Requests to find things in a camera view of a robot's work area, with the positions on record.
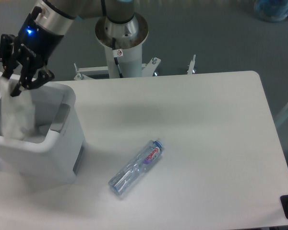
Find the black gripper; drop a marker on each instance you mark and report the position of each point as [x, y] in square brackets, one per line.
[38, 44]

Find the white plastic packaging bag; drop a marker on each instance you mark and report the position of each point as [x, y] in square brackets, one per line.
[17, 113]

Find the clear plastic water bottle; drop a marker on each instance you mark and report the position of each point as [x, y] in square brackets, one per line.
[142, 162]

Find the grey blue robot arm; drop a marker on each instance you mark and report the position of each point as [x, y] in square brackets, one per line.
[56, 16]

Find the white trash can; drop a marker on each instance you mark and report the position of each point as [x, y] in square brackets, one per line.
[55, 148]

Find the blue plastic bag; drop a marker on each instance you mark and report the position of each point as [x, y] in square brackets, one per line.
[272, 11]

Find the white metal base frame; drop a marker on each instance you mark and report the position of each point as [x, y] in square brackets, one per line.
[118, 69]

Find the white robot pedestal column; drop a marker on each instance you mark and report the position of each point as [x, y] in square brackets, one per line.
[122, 41]

